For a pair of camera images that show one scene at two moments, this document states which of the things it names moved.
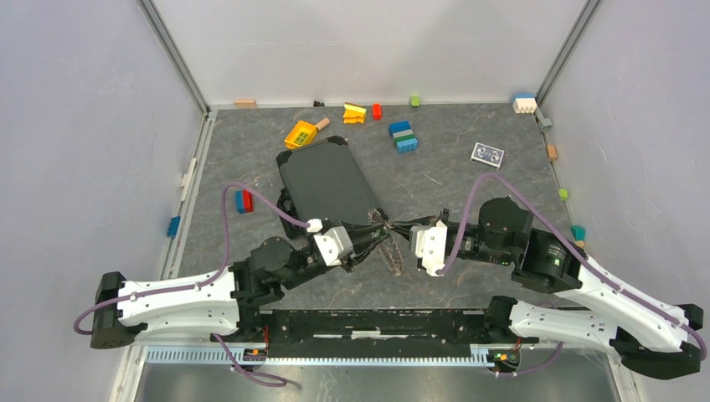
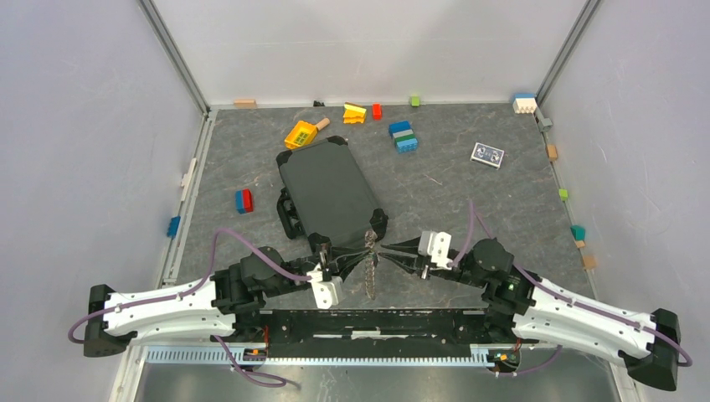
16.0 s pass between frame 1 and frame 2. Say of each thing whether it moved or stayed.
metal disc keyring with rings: moved
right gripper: moved
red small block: stayed
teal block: stayed
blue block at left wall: stayed
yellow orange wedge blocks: stayed
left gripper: moved
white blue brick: stayed
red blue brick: stayed
